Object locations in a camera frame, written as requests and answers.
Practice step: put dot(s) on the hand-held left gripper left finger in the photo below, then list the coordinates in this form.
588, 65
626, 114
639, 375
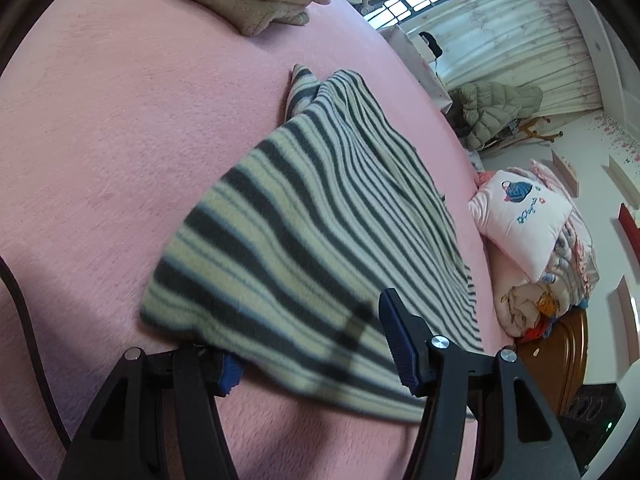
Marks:
229, 375

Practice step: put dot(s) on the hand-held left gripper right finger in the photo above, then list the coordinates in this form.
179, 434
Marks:
400, 345

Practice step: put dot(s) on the grey striped shirt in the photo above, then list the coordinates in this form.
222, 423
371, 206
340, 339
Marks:
300, 210

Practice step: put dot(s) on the brown wooden headboard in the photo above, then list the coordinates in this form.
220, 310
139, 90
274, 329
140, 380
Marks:
560, 360

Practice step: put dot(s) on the pink printed pillow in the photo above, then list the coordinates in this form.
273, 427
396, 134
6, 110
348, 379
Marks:
520, 220

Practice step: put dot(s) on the black speaker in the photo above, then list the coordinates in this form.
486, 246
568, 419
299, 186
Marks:
595, 425

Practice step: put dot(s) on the wooden coat rack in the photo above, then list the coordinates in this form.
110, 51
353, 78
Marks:
535, 132

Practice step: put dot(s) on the olive puffer jacket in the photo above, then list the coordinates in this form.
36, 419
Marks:
495, 107

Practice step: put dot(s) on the small cloth-covered table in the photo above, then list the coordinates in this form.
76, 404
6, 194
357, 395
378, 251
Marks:
425, 75

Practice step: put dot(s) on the pink bed sheet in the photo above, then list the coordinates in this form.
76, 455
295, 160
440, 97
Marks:
125, 110

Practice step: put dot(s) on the small black object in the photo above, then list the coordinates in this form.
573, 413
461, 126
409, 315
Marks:
431, 45

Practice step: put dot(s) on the pale floral curtain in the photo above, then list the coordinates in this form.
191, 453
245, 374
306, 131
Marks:
510, 40

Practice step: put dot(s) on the pink wall shelf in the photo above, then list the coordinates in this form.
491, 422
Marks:
629, 305
565, 172

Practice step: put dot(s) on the red wall shelf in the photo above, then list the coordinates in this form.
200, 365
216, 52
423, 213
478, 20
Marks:
630, 222

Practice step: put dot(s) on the white wall shelf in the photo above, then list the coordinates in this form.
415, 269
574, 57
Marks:
625, 172

